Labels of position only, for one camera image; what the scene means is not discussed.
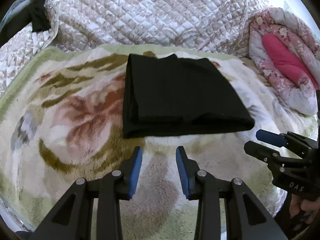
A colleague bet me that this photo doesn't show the person's right hand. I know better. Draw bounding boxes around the person's right hand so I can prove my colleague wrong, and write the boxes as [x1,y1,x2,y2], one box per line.
[289,194,320,224]

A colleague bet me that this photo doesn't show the quilted beige bedspread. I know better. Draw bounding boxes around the quilted beige bedspread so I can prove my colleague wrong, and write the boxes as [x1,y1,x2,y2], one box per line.
[1,0,267,91]

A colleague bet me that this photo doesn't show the magenta pink pillow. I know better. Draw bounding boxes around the magenta pink pillow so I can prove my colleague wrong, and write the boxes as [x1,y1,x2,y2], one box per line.
[262,34,318,89]

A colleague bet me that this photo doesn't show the dark clothes pile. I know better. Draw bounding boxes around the dark clothes pile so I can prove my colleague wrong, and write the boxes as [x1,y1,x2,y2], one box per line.
[1,0,51,46]

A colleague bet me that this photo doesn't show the black pants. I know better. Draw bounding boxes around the black pants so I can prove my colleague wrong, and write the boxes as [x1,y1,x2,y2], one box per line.
[123,54,255,139]

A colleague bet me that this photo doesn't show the pink floral rolled comforter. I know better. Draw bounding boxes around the pink floral rolled comforter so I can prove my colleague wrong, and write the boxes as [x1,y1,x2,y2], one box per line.
[248,8,319,116]

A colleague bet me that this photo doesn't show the floral fleece blanket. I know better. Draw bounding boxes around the floral fleece blanket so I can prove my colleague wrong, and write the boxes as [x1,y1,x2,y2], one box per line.
[1,45,318,239]

